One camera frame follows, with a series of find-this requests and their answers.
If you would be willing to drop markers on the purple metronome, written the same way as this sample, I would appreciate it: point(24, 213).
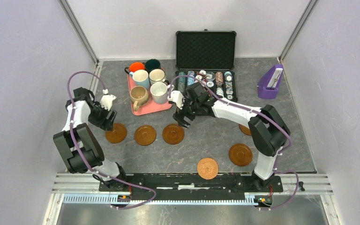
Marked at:
point(268, 85)

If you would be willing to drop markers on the wooden coaster four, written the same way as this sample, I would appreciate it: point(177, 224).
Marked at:
point(240, 154)

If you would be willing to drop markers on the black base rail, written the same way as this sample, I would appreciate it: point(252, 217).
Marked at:
point(190, 186)

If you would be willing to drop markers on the wooden coaster three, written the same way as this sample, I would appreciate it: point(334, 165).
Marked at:
point(173, 134)

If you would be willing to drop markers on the black poker chip case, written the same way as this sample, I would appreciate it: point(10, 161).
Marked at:
point(213, 52)

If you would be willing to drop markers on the pink serving tray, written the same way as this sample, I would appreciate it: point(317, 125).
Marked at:
point(151, 107)

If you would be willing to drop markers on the wooden coaster two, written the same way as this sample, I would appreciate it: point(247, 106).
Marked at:
point(145, 135)

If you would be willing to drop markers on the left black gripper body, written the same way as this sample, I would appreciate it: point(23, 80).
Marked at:
point(98, 113)

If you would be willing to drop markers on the white mug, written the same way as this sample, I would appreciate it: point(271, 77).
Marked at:
point(159, 92)

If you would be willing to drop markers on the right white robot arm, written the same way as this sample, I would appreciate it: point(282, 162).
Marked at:
point(269, 132)

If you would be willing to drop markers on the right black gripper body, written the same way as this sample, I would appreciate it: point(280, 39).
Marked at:
point(190, 108)

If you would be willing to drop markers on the wooden coaster one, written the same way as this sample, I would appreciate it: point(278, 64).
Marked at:
point(117, 134)

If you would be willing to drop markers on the dark green mug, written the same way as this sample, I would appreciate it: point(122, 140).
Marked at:
point(152, 64)

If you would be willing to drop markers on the cream mug dark handle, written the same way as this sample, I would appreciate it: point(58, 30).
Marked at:
point(158, 76)

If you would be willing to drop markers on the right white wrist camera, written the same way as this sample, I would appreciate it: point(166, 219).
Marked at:
point(176, 97)

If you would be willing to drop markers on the light blue mug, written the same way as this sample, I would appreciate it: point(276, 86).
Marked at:
point(141, 78)

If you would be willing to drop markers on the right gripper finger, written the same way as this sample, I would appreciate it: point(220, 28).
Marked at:
point(177, 117)
point(185, 122)

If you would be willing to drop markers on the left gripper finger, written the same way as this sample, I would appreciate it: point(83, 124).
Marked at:
point(104, 124)
point(110, 118)

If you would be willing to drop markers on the wooden coaster five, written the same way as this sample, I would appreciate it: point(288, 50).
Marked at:
point(245, 130)

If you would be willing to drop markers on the beige ceramic mug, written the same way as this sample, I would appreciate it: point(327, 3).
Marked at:
point(139, 97)

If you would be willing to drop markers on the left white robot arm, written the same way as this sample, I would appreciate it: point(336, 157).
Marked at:
point(79, 148)

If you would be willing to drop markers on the orange mug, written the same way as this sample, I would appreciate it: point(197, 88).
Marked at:
point(134, 67)

